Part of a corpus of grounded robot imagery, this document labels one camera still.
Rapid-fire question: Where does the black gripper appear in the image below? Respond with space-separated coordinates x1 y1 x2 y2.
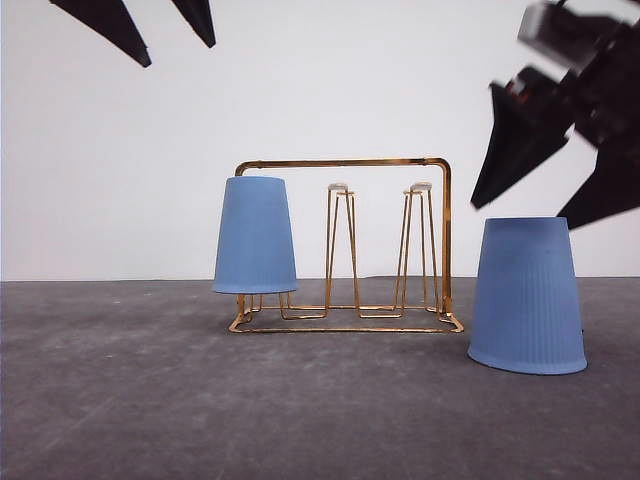
472 0 640 230

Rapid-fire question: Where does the blue ribbed cup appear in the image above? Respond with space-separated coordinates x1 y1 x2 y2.
468 216 588 375

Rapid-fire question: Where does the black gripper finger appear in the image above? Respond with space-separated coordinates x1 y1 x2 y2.
172 0 216 48
50 0 151 67

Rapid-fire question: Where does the gold wire cup rack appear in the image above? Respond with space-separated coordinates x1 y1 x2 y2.
228 158 464 333

